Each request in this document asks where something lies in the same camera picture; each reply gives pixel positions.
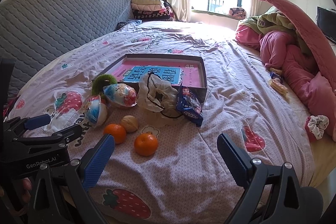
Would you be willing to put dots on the blue patterned cloth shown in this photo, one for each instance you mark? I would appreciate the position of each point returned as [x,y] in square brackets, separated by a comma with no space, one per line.
[128,23]

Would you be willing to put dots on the grey cardboard box tray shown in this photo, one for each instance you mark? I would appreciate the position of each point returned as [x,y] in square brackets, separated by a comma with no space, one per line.
[203,94]

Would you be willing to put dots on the green windowsill mat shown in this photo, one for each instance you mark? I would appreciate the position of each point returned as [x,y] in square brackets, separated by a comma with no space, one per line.
[210,14]

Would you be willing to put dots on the patterned windowsill cushion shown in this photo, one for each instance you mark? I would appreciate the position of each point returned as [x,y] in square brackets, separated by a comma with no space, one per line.
[237,12]

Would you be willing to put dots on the green blanket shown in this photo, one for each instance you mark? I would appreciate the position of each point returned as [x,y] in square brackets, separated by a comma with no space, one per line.
[273,22]

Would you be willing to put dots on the pink quilt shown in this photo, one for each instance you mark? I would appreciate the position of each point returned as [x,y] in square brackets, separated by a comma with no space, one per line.
[296,66]

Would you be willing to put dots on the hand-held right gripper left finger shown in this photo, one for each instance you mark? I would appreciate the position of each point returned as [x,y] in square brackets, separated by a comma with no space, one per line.
[100,158]

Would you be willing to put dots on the blue white toy egg capsule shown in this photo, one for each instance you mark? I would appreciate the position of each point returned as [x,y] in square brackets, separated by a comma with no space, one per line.
[120,95]
[95,111]

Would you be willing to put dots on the walnut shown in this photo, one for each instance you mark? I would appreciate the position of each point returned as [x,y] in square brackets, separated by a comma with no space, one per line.
[130,123]

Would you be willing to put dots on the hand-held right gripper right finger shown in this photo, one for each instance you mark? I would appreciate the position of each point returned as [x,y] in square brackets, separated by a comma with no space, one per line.
[231,158]

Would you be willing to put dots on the black television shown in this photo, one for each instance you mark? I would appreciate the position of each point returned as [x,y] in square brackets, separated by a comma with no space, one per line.
[326,23]

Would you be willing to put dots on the pink and blue book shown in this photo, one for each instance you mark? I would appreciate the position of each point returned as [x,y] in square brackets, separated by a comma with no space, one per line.
[189,74]

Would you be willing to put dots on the grey quilted headboard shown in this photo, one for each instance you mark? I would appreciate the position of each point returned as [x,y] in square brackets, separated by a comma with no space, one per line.
[65,22]

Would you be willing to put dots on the person's left hand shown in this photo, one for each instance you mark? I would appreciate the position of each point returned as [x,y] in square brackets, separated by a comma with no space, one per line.
[24,190]

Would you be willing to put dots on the small blue wrapper packet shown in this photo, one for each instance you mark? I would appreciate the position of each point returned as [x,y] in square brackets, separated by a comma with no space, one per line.
[276,76]

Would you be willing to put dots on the yellow biscuit packet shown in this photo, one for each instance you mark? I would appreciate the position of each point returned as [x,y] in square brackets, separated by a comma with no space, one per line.
[280,88]

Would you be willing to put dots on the white cherry print scrunchie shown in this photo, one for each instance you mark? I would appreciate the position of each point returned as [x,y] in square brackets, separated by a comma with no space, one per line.
[317,125]

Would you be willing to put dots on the blue snack packet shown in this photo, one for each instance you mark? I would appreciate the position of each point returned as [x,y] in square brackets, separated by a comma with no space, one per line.
[187,106]

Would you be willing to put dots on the pink quilted mat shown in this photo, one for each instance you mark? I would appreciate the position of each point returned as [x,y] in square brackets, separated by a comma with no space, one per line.
[309,32]

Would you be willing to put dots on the orange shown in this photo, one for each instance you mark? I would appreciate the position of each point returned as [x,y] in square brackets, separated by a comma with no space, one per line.
[146,144]
[114,133]

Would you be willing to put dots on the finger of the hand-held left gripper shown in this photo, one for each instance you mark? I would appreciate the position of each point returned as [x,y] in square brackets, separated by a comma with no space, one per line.
[61,134]
[36,122]

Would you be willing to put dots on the folded blankets stack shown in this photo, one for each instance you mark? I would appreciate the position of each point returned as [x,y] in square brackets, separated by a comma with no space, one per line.
[147,3]

